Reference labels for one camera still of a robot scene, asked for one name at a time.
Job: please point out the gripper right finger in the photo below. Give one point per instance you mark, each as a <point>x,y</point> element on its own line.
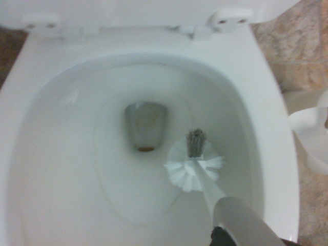
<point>289,243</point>

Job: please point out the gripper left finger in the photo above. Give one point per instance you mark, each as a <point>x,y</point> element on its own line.
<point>220,237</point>

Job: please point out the white toilet brush holder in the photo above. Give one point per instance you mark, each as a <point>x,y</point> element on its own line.
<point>312,143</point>

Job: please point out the white toilet bowl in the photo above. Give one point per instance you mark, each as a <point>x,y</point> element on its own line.
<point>77,153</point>

